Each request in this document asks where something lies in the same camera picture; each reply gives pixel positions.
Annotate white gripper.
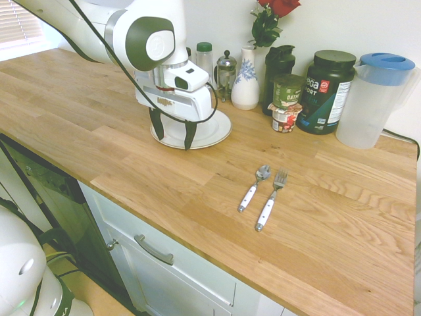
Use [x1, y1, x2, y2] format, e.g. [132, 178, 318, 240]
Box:
[134, 70, 212, 152]

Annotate white handled metal spoon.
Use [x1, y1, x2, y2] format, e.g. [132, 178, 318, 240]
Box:
[237, 165, 272, 213]

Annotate white plate with gold rim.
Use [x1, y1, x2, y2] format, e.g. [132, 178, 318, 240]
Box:
[150, 110, 233, 150]

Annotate glass french press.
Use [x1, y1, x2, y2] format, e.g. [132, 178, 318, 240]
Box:
[214, 49, 238, 103]

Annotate clear bottle with green lid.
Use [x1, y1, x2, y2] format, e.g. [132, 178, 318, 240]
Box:
[195, 41, 214, 83]

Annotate white vase with blue flowers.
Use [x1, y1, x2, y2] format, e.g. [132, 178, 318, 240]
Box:
[230, 45, 260, 111]

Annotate white red yogurt cup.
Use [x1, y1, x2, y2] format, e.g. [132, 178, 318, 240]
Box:
[266, 102, 304, 134]

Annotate green oat cup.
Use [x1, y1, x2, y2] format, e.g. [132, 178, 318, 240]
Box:
[272, 73, 307, 110]

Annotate dark shaker bottle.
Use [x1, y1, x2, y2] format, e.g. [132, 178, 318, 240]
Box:
[261, 45, 296, 117]

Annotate red roses with green leaves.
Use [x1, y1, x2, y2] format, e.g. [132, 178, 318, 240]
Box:
[248, 0, 302, 51]

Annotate black protein powder tub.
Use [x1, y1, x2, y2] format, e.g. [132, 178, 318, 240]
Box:
[295, 49, 358, 136]

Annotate white window blind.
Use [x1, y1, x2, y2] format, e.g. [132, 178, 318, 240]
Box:
[0, 0, 45, 51]

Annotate clear plastic pitcher blue lid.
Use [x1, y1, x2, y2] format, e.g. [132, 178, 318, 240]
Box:
[335, 51, 420, 150]

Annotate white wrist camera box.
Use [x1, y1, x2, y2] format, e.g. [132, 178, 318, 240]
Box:
[173, 62, 211, 92]

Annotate silver drawer handle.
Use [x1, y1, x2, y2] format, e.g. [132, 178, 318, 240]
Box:
[134, 234, 175, 267]

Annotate white handled metal fork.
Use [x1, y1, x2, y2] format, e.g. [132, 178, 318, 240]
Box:
[255, 167, 289, 232]

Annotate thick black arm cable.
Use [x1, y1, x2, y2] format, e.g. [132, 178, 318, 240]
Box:
[11, 0, 107, 64]

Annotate white drawer with handle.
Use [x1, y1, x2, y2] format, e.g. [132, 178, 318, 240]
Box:
[77, 180, 287, 316]

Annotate black power cable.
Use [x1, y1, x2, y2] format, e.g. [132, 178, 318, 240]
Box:
[381, 128, 420, 146]

